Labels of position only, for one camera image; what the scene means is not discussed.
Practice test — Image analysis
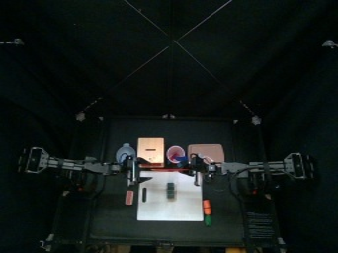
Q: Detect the red and white toy block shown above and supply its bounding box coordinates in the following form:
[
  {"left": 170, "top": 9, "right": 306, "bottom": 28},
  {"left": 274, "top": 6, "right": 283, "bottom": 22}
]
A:
[{"left": 124, "top": 190, "right": 135, "bottom": 207}]

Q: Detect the red plastic cup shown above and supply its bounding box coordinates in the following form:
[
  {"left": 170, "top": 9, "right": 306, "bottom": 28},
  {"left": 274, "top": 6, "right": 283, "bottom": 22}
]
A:
[{"left": 166, "top": 145, "right": 187, "bottom": 164}]

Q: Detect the white cutting board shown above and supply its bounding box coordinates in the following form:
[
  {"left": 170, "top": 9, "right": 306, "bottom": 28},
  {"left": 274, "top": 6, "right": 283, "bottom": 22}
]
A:
[{"left": 136, "top": 179, "right": 204, "bottom": 222}]

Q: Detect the orange toy carrot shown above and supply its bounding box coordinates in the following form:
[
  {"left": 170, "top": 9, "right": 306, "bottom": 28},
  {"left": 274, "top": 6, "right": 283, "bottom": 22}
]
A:
[{"left": 202, "top": 199, "right": 212, "bottom": 216}]

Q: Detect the diagonal brace wire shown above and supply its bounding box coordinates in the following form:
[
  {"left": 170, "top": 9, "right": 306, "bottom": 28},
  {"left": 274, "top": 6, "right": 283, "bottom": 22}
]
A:
[
  {"left": 122, "top": 0, "right": 259, "bottom": 121},
  {"left": 78, "top": 0, "right": 234, "bottom": 117}
]

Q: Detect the printed label sheet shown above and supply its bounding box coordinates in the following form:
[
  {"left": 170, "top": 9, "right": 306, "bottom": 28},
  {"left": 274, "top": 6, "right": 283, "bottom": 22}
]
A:
[{"left": 245, "top": 211, "right": 275, "bottom": 242}]

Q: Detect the wooden box with red drawer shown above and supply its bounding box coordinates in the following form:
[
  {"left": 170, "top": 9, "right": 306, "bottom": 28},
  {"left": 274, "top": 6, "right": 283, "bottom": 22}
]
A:
[{"left": 136, "top": 137, "right": 167, "bottom": 168}]

